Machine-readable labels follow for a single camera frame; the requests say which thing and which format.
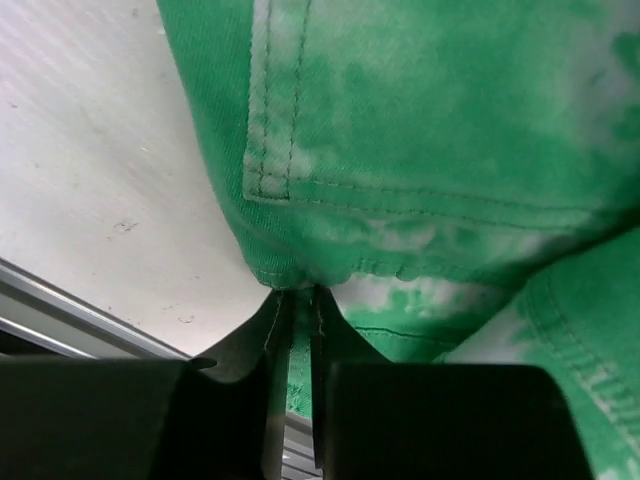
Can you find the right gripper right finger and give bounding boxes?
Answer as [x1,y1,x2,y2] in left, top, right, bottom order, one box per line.
[311,287,593,479]

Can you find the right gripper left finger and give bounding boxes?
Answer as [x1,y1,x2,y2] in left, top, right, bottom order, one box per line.
[1,292,285,479]

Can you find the green tie-dye trousers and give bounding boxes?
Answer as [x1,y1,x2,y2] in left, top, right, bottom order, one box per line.
[158,1,639,479]

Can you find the aluminium frame rail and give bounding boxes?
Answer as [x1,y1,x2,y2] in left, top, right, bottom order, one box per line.
[0,257,326,480]

